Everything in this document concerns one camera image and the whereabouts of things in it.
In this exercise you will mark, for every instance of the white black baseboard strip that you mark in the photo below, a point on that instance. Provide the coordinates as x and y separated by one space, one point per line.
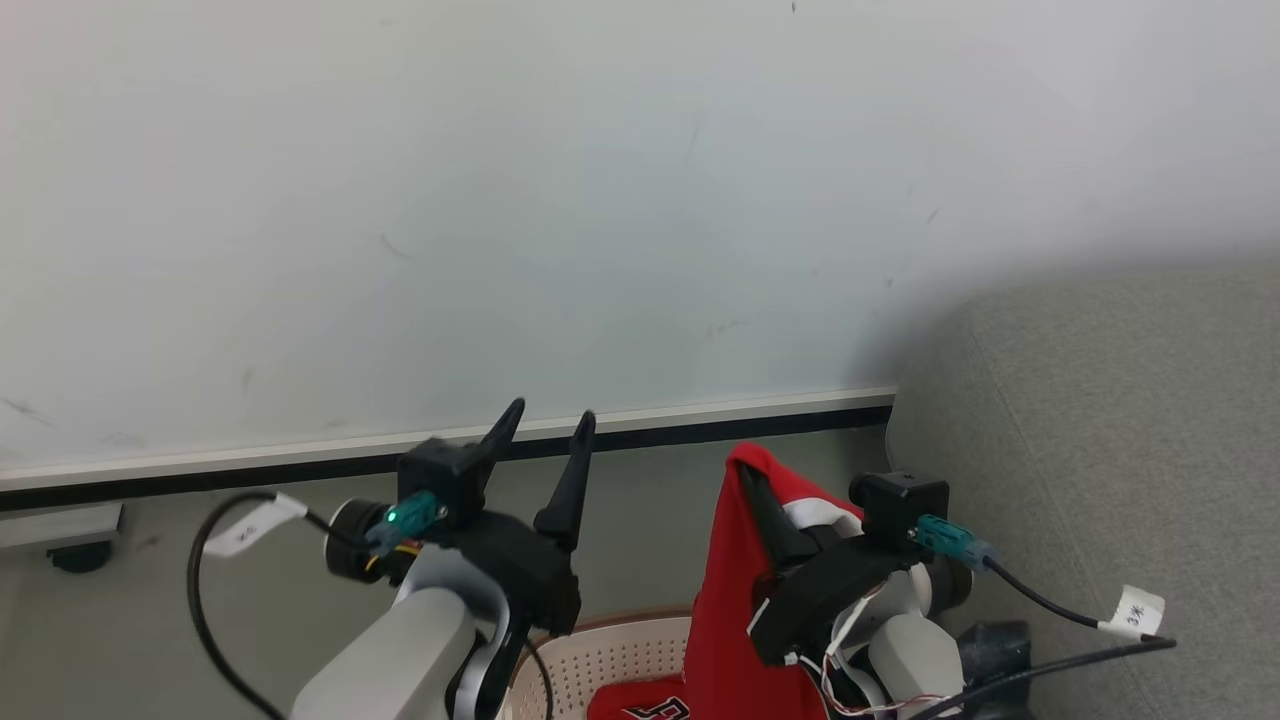
300 455

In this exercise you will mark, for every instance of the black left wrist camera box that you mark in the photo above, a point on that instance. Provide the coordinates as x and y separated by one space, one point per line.
440 480

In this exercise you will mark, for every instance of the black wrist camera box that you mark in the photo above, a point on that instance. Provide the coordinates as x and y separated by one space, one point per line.
900 505
440 480

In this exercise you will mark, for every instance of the grey fabric sofa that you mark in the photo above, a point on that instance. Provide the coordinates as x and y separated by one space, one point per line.
1120 480

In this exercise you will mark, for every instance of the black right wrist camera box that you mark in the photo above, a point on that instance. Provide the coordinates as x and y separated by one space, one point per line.
900 505

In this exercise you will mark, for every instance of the red white sports jersey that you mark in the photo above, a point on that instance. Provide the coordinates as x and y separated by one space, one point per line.
730 620

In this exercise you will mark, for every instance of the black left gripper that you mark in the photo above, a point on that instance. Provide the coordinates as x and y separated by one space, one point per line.
530 575

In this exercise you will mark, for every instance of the cream perforated laundry basket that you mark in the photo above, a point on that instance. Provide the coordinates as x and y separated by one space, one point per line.
600 660

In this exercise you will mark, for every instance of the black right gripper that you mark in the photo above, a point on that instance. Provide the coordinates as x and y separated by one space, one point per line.
820 600

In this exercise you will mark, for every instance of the grey metal stand with caster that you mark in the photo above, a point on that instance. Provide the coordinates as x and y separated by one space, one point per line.
60 528

